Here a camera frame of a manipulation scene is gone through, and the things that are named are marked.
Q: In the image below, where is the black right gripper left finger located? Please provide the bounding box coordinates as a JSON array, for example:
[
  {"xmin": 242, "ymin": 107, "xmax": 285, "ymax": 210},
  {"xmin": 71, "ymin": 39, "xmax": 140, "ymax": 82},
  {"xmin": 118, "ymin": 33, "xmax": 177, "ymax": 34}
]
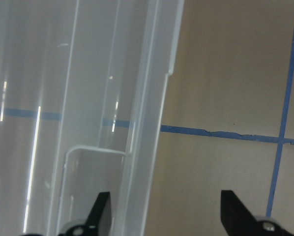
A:
[{"xmin": 63, "ymin": 192, "xmax": 112, "ymax": 236}]

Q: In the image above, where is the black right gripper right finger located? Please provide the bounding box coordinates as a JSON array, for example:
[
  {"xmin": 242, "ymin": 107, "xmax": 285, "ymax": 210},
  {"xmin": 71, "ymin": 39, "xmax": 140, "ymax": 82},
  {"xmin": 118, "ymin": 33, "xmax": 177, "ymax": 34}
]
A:
[{"xmin": 220, "ymin": 190, "xmax": 289, "ymax": 236}]

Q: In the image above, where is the clear plastic box lid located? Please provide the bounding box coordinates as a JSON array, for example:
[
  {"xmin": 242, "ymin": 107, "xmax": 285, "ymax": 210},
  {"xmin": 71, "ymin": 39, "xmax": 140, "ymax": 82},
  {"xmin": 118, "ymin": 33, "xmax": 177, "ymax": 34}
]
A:
[{"xmin": 0, "ymin": 0, "xmax": 184, "ymax": 236}]

